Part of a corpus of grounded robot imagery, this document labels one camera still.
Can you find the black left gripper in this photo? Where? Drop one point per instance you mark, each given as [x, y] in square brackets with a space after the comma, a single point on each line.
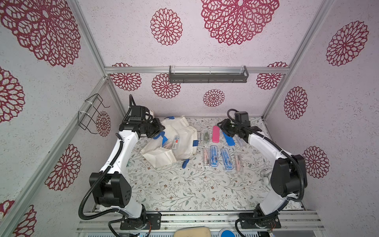
[159, 128]

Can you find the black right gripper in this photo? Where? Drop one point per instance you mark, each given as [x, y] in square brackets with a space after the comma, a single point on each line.
[226, 127]

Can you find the clear pink compass case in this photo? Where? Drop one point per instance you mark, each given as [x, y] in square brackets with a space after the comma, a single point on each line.
[238, 163]
[206, 159]

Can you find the white canvas bag blue handles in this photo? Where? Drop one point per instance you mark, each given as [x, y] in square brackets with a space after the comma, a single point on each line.
[158, 156]

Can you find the clear green stationery pack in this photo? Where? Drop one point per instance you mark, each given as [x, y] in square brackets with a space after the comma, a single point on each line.
[206, 137]

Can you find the clear blue compass set case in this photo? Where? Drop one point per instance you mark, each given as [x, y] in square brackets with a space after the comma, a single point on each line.
[214, 156]

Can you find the small clear stationery pack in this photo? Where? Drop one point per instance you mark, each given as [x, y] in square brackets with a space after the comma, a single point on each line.
[198, 138]

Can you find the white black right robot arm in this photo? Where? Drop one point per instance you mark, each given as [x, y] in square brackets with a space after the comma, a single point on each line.
[288, 178]

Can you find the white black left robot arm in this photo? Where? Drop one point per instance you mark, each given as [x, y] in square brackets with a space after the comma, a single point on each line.
[109, 186]

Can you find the clear stationery pack in bag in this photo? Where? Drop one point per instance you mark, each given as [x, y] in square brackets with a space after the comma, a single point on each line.
[171, 144]

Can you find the white alarm clock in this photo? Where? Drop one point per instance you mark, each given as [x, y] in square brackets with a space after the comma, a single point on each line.
[265, 175]

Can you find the blue round object at base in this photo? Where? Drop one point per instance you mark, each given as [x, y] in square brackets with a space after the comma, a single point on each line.
[226, 233]

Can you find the beige cushion at base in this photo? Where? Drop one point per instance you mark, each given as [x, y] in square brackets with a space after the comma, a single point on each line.
[193, 232]

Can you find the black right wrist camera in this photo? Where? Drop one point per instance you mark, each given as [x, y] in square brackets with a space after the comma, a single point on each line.
[242, 117]

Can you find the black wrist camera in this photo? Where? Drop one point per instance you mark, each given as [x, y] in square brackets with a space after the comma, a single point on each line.
[139, 113]
[242, 117]

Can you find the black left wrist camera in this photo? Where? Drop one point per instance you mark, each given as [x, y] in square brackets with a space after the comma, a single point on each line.
[139, 113]

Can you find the black wire wall rack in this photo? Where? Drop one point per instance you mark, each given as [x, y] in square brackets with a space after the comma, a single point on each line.
[86, 117]

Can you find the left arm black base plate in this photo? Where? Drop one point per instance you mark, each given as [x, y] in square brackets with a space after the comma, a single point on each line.
[147, 221]

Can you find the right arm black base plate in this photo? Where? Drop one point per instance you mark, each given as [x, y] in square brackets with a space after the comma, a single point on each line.
[257, 220]

